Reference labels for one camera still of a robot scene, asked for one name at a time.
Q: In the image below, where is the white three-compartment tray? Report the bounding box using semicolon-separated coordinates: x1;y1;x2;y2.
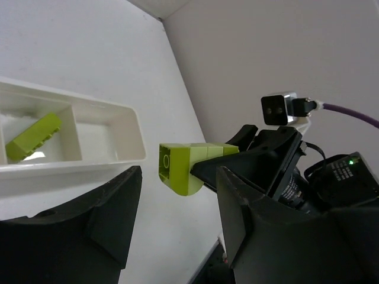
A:
1;78;146;197

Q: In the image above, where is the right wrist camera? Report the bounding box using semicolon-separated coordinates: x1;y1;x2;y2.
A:
261;91;317;126

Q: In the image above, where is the pale green lego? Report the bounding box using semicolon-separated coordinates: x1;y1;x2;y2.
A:
158;143;239;196

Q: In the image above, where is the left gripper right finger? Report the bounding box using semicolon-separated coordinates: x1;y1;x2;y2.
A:
216;167;378;283

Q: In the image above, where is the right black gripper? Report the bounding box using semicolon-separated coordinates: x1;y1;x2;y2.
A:
190;124;378;213

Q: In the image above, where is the lime green 2x4 lego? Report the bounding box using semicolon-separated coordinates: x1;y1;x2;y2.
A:
5;112;62;162

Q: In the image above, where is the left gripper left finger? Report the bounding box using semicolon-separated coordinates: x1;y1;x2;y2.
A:
1;166;142;283

